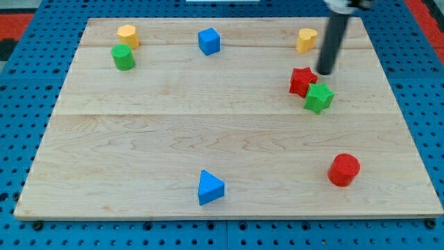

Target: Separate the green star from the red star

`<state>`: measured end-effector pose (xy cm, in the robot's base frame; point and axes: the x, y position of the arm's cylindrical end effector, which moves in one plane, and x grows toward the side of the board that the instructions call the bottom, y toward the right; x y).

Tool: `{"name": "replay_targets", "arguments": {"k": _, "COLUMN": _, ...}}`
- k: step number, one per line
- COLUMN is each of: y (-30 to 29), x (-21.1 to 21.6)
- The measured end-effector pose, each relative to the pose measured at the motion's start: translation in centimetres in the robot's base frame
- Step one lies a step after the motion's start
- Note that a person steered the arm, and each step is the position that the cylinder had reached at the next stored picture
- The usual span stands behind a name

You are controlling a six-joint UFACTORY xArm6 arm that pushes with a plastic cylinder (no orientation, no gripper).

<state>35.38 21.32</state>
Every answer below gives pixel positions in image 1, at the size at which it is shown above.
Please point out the blue triangle block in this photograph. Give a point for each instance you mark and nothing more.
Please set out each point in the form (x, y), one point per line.
(210, 188)

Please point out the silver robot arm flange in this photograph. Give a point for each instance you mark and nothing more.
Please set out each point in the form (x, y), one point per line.
(347, 7)

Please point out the yellow heart block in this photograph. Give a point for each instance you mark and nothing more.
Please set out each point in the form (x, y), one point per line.
(306, 39)

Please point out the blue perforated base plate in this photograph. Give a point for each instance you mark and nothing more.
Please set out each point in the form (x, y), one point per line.
(34, 74)

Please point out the light wooden board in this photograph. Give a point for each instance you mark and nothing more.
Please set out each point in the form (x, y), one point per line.
(130, 145)

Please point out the blue cube block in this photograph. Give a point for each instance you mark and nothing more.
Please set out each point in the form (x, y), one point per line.
(209, 41)

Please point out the green cylinder block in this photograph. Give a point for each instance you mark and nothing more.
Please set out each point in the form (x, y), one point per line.
(123, 57)

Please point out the red cylinder block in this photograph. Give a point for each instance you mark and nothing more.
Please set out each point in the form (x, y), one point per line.
(343, 170)

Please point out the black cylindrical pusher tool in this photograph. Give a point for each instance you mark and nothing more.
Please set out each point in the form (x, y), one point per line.
(334, 33)

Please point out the yellow hexagon block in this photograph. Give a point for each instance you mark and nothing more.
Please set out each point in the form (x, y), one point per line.
(128, 34)

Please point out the red star block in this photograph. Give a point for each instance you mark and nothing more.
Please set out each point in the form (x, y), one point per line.
(300, 80)

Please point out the green star block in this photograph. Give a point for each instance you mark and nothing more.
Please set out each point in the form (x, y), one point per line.
(318, 97)

